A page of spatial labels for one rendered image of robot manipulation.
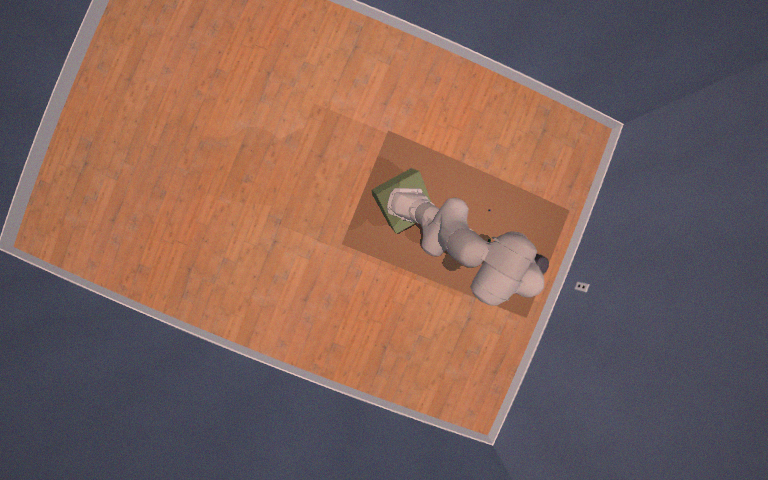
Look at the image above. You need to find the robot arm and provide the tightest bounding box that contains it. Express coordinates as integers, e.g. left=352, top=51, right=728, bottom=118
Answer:
left=387, top=188, right=549, bottom=306

